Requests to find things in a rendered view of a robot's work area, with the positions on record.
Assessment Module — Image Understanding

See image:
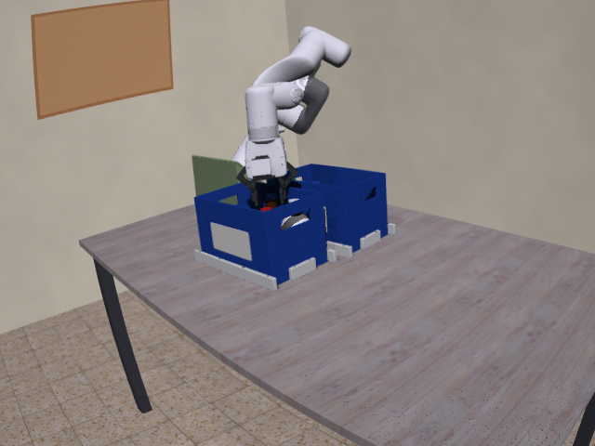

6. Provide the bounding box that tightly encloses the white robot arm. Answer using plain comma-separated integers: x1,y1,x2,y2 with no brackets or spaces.
231,26,351,181

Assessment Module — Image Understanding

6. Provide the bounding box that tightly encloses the blue plastic crate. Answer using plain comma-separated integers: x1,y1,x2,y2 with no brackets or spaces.
196,182,327,285
287,164,388,253

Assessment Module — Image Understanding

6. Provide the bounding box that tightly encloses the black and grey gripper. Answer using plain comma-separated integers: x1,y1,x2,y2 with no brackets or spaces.
237,136,298,206

